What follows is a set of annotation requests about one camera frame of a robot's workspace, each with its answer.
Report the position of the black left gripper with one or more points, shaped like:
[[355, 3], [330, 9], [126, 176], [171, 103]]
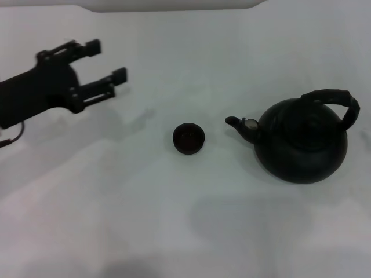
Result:
[[34, 92]]

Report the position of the small black teacup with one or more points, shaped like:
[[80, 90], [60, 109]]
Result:
[[188, 139]]

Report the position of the white tablecloth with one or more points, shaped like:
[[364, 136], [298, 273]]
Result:
[[174, 208]]

